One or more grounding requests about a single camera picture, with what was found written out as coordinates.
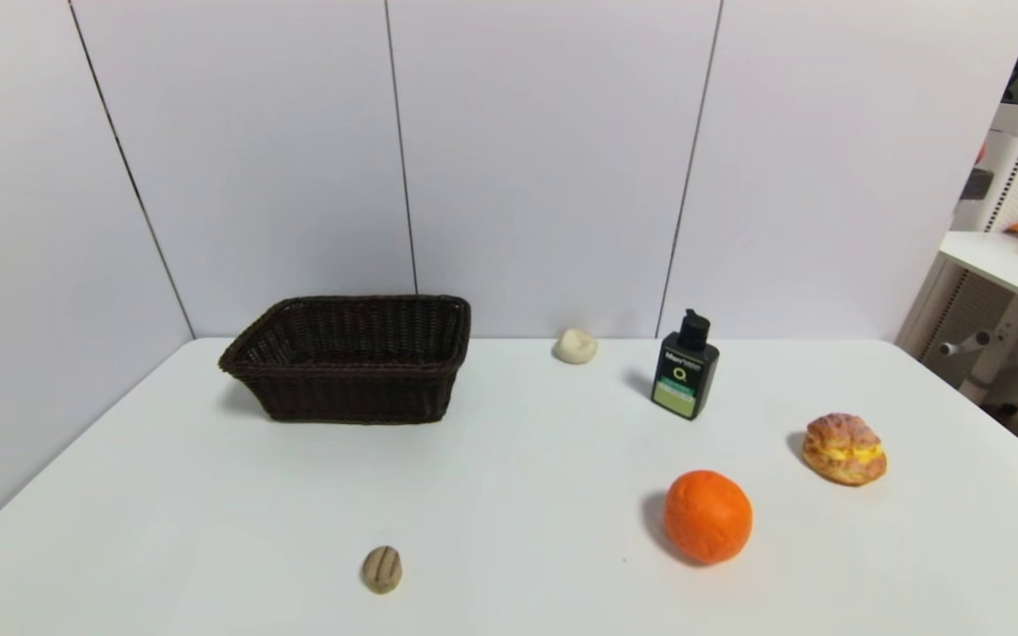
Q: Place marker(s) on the white side table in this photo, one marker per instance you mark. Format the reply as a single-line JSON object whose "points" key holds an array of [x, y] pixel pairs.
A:
{"points": [[1004, 265]]}

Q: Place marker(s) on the black bottle with green label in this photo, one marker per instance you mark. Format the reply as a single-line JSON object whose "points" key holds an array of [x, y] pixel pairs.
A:
{"points": [[684, 375]]}

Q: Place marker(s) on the small tan ridged nut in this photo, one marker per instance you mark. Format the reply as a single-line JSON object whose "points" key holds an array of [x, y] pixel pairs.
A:
{"points": [[382, 570]]}

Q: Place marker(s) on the cream puff pastry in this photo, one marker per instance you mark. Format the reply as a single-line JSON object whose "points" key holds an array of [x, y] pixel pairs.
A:
{"points": [[845, 450]]}

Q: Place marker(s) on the orange fruit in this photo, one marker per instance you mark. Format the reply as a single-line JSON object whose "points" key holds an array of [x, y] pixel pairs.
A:
{"points": [[708, 517]]}

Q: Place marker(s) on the small white dough bun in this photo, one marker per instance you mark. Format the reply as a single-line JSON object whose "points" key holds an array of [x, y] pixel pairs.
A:
{"points": [[575, 346]]}

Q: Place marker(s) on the white table leg with crank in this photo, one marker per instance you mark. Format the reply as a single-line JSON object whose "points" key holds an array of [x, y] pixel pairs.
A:
{"points": [[1004, 349]]}

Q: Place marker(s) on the dark brown wicker basket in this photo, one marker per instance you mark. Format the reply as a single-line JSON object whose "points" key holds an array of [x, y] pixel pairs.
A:
{"points": [[350, 389]]}

